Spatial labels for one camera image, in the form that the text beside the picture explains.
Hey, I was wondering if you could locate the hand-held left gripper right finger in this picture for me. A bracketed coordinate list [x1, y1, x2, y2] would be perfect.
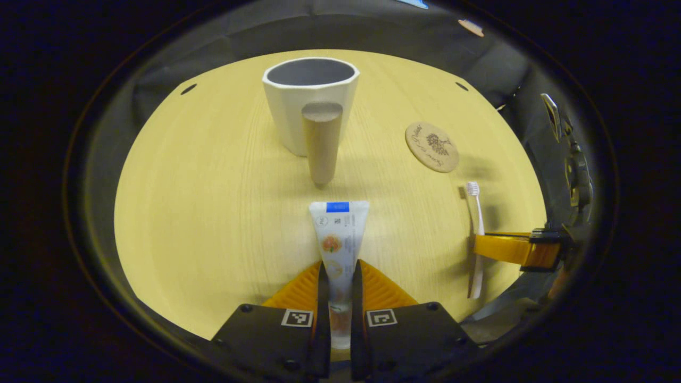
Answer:
[350, 259, 480, 381]

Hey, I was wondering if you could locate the white toothpaste tube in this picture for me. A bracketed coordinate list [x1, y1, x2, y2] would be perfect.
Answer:
[309, 200, 371, 351]

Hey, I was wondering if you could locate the white cup with wooden handle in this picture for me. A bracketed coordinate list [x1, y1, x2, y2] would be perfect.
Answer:
[262, 57, 361, 188]

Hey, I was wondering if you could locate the light wooden desktop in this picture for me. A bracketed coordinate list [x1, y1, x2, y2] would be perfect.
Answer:
[114, 49, 549, 341]

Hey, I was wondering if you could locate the white toothbrush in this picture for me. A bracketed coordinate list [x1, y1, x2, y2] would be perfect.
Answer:
[466, 181, 486, 300]

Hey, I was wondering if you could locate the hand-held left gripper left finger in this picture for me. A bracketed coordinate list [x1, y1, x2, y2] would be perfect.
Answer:
[210, 260, 331, 381]

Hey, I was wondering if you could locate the round wooden coaster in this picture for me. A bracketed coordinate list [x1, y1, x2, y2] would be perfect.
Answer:
[404, 121, 460, 174]

